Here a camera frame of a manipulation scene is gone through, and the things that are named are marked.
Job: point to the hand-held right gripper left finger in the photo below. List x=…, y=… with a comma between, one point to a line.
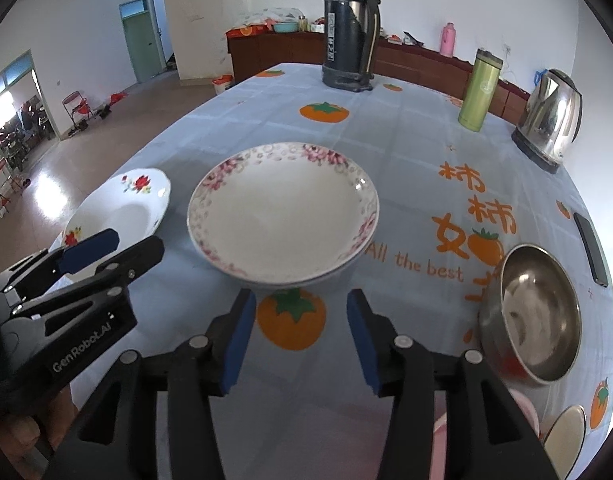
x=239, y=340

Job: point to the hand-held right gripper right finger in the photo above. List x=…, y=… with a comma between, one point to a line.
x=361, y=340

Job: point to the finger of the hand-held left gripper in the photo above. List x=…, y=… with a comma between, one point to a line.
x=141, y=255
x=86, y=252

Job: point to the white plate red roses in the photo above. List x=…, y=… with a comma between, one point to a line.
x=121, y=205

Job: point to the pink floral plate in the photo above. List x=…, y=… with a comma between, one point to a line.
x=281, y=210

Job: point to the large stainless steel bowl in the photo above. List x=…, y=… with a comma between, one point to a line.
x=536, y=320

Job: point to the pink plastic bowl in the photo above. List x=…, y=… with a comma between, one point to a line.
x=529, y=412

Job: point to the small white bowl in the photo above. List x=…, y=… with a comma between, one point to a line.
x=566, y=432

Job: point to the person's left hand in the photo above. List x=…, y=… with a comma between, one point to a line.
x=16, y=437

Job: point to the red folding chair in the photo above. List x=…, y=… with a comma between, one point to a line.
x=75, y=105

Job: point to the red plastic bag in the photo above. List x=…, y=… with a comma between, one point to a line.
x=118, y=97

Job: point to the light blue persimmon tablecloth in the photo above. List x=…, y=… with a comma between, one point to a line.
x=386, y=160

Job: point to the white bucket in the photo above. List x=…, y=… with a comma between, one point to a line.
x=222, y=85

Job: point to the green door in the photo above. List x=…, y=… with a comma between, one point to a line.
x=141, y=45

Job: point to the orange cardboard box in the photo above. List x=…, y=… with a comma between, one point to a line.
x=244, y=31

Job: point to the black smartphone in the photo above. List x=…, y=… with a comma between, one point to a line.
x=591, y=250

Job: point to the brown wooden sideboard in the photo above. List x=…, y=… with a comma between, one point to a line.
x=286, y=50

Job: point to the teal basin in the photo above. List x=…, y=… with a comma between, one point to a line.
x=285, y=27

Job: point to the green tumbler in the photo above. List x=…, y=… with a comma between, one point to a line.
x=479, y=95

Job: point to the mesh food cover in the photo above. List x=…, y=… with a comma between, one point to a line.
x=279, y=14

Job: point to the stainless steel electric kettle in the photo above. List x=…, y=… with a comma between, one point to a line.
x=551, y=115

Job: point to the large dark thermos jug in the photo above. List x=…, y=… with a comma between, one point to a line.
x=344, y=35

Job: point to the pink thermos flask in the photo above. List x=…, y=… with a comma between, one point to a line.
x=447, y=42

